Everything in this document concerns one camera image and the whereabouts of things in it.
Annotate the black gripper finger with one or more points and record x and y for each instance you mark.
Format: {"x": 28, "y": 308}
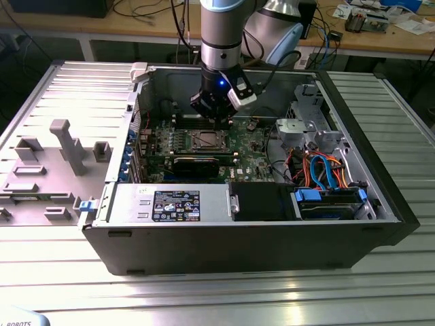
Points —
{"x": 227, "y": 119}
{"x": 204, "y": 103}

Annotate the silver topped CPU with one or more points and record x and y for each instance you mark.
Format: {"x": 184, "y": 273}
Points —
{"x": 209, "y": 140}

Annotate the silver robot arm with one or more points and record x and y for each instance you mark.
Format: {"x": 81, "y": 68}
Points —
{"x": 221, "y": 30}

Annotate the RAM slot black clips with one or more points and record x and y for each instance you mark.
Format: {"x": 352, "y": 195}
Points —
{"x": 181, "y": 119}
{"x": 181, "y": 125}

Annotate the round coin battery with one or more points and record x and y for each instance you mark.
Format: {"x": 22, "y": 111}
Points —
{"x": 251, "y": 127}

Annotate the green motherboard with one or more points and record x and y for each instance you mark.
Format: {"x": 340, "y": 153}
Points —
{"x": 253, "y": 163}

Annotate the black graphics card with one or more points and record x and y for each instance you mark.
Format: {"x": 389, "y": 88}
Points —
{"x": 197, "y": 168}

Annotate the grey metal drive cage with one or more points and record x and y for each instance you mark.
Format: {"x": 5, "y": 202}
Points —
{"x": 292, "y": 127}

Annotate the pale grey case latch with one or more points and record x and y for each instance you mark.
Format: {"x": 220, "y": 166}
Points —
{"x": 139, "y": 71}

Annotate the black fan shroud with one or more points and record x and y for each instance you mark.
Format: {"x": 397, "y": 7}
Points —
{"x": 258, "y": 202}

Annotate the wooden desk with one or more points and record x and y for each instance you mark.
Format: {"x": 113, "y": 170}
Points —
{"x": 136, "y": 29}

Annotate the grey power supply unit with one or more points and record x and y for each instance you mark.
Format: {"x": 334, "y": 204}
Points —
{"x": 129, "y": 203}

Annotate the black PC case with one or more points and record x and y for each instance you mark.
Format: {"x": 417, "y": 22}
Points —
{"x": 238, "y": 248}

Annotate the small black box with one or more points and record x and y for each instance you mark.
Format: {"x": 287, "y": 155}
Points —
{"x": 335, "y": 35}

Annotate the hard disk in blue carrier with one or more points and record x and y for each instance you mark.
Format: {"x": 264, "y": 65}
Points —
{"x": 326, "y": 212}

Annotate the grey parts rack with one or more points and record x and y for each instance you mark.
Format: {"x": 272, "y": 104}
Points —
{"x": 73, "y": 153}

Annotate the blue plastic latch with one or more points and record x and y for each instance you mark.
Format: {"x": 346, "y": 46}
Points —
{"x": 87, "y": 206}

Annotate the long black box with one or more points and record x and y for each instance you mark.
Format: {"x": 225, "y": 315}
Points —
{"x": 57, "y": 8}

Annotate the grey metal box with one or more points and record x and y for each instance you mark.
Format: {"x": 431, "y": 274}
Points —
{"x": 376, "y": 23}

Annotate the white papers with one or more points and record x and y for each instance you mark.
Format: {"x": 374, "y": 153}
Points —
{"x": 413, "y": 27}

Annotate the pale blue teach pendant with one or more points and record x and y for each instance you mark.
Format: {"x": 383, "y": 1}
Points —
{"x": 20, "y": 317}

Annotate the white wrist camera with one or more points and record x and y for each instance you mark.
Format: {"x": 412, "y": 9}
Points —
{"x": 243, "y": 98}

